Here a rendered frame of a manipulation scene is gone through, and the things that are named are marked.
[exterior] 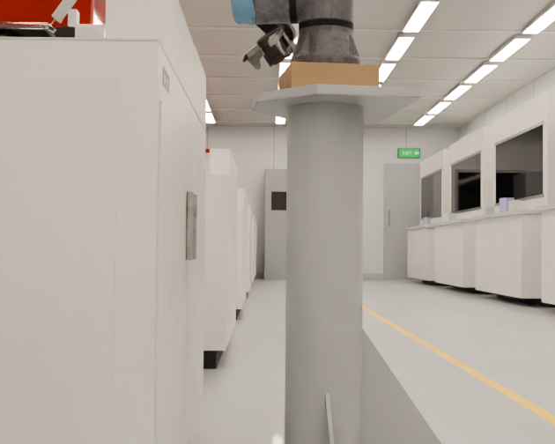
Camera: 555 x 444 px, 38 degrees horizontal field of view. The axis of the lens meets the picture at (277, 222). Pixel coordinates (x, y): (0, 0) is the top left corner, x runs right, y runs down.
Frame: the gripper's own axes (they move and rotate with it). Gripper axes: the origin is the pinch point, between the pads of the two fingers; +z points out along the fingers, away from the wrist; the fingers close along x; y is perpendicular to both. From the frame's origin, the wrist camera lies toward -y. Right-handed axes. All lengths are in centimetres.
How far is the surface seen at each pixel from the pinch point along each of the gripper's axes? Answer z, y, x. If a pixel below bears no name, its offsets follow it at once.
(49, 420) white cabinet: 126, 16, -3
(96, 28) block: 72, -27, -12
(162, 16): 83, -22, -32
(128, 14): 85, -26, -28
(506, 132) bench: -634, 288, 123
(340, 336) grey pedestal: 75, 48, -20
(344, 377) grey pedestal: 79, 55, -18
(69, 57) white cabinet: 96, -25, -22
